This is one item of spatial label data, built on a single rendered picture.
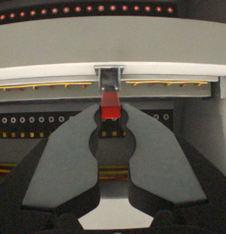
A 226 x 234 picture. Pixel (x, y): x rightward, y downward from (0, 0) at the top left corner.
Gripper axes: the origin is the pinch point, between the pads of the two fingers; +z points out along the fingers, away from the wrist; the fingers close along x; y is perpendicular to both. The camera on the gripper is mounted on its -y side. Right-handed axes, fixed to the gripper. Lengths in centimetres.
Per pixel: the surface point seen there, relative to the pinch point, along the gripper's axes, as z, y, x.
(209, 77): 9.0, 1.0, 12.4
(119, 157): 18.9, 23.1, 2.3
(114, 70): 6.5, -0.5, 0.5
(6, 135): 17.3, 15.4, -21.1
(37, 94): 10.2, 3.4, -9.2
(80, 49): 5.4, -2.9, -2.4
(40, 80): 8.9, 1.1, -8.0
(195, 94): 9.7, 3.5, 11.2
